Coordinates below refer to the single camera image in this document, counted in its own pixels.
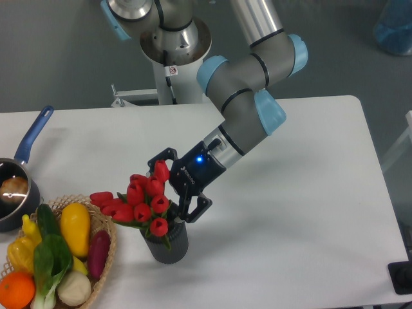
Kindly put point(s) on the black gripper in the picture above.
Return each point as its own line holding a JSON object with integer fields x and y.
{"x": 189, "y": 176}

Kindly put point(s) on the red tulip bouquet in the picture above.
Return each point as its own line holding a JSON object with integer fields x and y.
{"x": 143, "y": 205}

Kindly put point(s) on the dark grey ribbed vase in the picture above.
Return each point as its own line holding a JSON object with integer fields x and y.
{"x": 171, "y": 247}

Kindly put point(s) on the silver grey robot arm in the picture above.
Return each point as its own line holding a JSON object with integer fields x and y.
{"x": 237, "y": 90}

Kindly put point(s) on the woven wicker basket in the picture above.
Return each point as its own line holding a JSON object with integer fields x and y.
{"x": 98, "y": 222}

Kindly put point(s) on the purple eggplant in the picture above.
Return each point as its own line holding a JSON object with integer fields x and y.
{"x": 98, "y": 253}

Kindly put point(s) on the yellow squash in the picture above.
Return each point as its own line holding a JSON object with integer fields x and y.
{"x": 75, "y": 228}

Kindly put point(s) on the small yellow fruit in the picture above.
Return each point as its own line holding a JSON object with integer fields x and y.
{"x": 79, "y": 266}

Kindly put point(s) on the green bok choy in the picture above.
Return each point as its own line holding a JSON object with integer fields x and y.
{"x": 52, "y": 259}

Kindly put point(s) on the beige round mushroom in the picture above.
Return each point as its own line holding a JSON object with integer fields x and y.
{"x": 74, "y": 289}

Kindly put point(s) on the brown bread bun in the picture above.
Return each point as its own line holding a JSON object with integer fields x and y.
{"x": 14, "y": 190}

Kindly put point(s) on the yellow bell pepper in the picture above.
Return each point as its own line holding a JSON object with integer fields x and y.
{"x": 20, "y": 254}

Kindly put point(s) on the orange fruit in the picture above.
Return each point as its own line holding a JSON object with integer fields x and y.
{"x": 17, "y": 290}

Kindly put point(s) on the black device at edge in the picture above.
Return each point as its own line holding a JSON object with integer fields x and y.
{"x": 400, "y": 274}

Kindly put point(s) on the blue translucent container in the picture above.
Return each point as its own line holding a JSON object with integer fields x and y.
{"x": 392, "y": 31}

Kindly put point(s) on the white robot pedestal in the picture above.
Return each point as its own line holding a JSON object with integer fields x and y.
{"x": 176, "y": 58}

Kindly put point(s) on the blue handled saucepan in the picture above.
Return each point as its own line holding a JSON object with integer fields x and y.
{"x": 11, "y": 214}

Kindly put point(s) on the white frame at right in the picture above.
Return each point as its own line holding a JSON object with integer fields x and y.
{"x": 399, "y": 147}

